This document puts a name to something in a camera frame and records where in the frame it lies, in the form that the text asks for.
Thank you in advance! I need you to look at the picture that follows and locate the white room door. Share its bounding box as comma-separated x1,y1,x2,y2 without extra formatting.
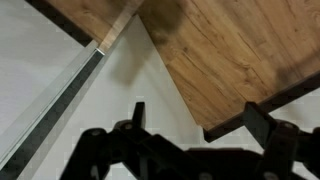
31,14,209,180

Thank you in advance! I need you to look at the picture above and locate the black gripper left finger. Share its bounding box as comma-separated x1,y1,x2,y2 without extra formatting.
59,101,181,180

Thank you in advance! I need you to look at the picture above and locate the dark wall baseboard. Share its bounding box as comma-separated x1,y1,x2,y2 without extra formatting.
202,71,320,144
24,0,94,48

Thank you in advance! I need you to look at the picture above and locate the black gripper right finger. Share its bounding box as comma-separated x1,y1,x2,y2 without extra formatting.
243,101,320,180

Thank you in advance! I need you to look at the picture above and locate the wooden door threshold strip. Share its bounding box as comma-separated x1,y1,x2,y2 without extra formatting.
98,0,145,54

